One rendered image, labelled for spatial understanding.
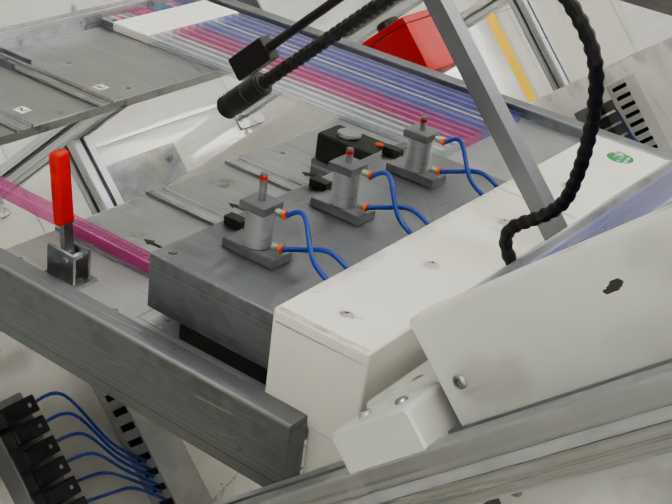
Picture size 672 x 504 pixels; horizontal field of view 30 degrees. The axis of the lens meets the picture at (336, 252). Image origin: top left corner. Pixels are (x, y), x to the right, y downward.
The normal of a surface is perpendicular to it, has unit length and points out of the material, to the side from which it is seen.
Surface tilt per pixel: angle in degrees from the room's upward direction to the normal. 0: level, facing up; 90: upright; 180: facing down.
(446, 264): 47
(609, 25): 0
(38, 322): 90
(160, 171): 0
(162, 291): 90
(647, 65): 0
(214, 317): 90
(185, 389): 90
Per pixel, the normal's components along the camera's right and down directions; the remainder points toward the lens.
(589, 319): -0.60, 0.31
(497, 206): 0.12, -0.88
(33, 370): 0.66, -0.33
